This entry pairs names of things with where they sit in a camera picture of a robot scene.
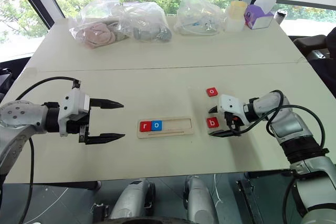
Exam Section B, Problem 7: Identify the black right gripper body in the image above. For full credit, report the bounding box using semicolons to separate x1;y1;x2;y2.
224;112;243;133

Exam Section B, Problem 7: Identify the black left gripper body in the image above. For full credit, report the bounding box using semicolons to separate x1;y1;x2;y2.
65;108;92;145

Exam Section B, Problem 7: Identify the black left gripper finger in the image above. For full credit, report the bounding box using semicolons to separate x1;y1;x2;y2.
85;133;126;145
90;98;125;110

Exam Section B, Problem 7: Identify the red letter b block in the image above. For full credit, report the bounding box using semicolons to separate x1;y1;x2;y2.
206;116;219;130

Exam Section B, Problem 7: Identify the wooden letter tray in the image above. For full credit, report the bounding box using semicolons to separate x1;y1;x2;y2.
136;116;195;140

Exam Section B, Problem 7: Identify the silver left robot leg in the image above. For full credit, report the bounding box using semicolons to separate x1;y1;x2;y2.
108;178;156;221

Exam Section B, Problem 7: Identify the silver robot leg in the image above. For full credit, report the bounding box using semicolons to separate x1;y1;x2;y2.
183;175;219;224
108;178;156;221

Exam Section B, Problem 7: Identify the silver right robot leg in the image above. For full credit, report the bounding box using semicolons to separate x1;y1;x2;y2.
183;175;219;224

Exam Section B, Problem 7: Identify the plastic bag with pink cloth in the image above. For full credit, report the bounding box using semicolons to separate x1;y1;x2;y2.
68;0;132;50

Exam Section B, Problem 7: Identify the small black clamp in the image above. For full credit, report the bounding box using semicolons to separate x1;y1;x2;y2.
91;202;110;220

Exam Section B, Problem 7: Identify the plastic bag with grey items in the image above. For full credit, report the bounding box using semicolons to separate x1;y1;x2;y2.
122;1;173;44

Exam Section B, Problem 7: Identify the dark object beside table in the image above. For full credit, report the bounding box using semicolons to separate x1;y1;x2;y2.
0;67;14;97

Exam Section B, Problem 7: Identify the yellow lidded cup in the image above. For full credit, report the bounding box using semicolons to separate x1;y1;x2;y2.
224;0;248;32

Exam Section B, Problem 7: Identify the tall clear plastic bag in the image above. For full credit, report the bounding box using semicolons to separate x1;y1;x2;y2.
173;0;228;36

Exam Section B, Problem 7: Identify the purple and white carton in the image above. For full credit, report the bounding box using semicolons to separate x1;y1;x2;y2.
244;0;277;30

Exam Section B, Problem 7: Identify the black chair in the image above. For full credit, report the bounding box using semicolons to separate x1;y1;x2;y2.
292;26;336;99

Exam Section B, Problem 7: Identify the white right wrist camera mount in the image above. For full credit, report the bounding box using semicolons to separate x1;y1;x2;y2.
218;93;246;116

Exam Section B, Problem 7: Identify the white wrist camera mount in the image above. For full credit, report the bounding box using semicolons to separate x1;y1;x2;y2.
218;93;246;116
58;89;91;137

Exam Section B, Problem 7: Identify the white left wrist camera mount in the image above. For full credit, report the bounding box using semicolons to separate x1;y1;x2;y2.
58;89;91;137

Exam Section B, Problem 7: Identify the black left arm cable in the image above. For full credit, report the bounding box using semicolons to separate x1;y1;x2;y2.
15;76;81;224

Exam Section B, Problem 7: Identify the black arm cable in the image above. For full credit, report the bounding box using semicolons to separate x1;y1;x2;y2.
230;90;327;154
15;76;81;224

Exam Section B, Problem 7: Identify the thin white cable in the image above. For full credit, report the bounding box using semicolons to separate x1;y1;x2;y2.
213;173;224;210

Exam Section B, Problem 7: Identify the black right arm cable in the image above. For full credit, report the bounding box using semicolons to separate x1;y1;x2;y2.
230;90;327;154

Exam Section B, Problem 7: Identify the black metal table bracket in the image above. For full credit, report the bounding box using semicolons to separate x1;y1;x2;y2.
234;178;264;224

